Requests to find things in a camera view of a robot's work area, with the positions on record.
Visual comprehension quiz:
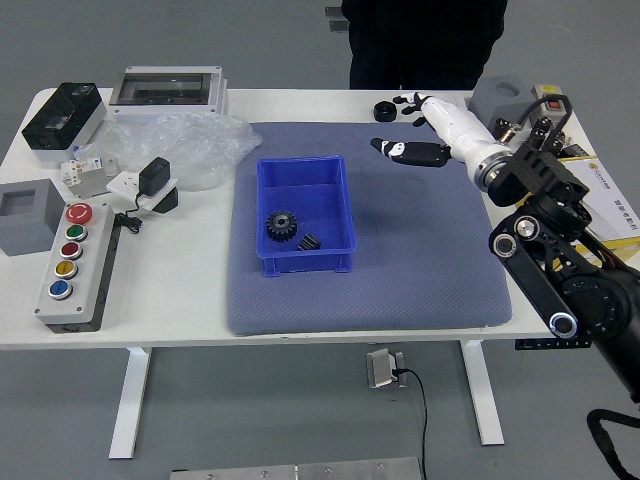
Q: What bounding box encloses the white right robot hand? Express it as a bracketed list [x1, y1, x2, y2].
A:
[369, 91, 509, 174]

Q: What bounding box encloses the big black gear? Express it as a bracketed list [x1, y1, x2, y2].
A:
[264, 209, 300, 245]

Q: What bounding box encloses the black round nut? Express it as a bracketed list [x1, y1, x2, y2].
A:
[373, 100, 399, 124]

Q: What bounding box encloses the blue plastic box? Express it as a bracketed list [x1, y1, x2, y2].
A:
[256, 155, 358, 277]

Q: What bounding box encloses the yellow white cardboard box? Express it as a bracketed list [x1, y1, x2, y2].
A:
[557, 155, 640, 256]

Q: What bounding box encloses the grey distribution box clear window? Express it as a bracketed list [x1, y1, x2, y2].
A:
[108, 64, 230, 125]

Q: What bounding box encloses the grey push button control box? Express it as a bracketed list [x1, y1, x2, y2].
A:
[33, 201, 119, 334]

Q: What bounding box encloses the grey block with round hole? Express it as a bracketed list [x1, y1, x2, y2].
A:
[468, 77, 539, 125]

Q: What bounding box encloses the person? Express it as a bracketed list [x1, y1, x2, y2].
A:
[341, 0, 509, 91]

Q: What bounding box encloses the grey-blue padded mat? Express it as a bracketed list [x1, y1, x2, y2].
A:
[225, 121, 514, 337]

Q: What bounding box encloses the black table control panel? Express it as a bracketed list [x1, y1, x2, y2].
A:
[514, 338, 594, 351]

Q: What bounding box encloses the silver floor socket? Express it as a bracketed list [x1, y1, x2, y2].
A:
[366, 349, 409, 390]

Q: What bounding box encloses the clear plastic bag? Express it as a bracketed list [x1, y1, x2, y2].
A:
[74, 110, 264, 192]

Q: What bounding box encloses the white table leg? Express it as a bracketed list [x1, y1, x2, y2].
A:
[459, 339, 506, 447]
[108, 346, 153, 460]

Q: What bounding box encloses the black power adapter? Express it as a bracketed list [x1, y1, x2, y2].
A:
[138, 156, 173, 197]

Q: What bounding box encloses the white socket on black base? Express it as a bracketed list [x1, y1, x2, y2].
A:
[106, 169, 181, 216]

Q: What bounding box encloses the grey metal plate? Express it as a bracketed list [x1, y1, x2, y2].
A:
[169, 456, 421, 480]

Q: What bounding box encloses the white circuit breaker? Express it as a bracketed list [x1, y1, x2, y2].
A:
[59, 154, 121, 199]

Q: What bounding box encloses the grey block with square hole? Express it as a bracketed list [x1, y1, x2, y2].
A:
[0, 178, 69, 257]

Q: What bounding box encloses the grey switch box red button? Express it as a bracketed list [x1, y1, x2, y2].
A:
[530, 83, 573, 126]

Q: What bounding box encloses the black floor cable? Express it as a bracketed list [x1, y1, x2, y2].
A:
[392, 367, 429, 480]

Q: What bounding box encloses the black cable loop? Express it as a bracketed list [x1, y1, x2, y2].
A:
[587, 408, 640, 480]

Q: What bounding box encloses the black adapter cord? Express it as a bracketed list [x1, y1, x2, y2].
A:
[113, 192, 145, 235]

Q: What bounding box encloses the black lid enclosure box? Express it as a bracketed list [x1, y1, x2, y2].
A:
[22, 82, 107, 164]

